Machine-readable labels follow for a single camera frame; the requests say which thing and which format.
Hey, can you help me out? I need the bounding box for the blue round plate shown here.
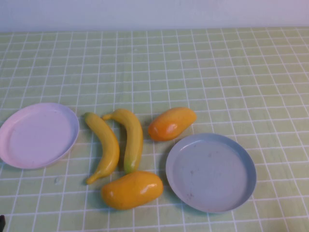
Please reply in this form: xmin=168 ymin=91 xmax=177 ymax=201
xmin=165 ymin=132 xmax=257 ymax=214

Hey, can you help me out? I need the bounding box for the yellow-orange mango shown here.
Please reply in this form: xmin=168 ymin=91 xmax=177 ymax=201
xmin=100 ymin=171 xmax=164 ymax=210

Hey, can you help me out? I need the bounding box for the slender strongly curved banana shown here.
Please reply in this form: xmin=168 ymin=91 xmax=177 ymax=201
xmin=84 ymin=112 xmax=121 ymax=186

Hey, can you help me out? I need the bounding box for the orange mango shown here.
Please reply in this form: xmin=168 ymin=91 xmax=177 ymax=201
xmin=147 ymin=107 xmax=197 ymax=142

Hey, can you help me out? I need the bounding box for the thick banana green end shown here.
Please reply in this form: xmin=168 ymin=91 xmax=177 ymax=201
xmin=101 ymin=108 xmax=144 ymax=174

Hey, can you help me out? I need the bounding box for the pink round plate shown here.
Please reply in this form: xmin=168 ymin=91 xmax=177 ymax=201
xmin=0 ymin=102 xmax=80 ymax=170

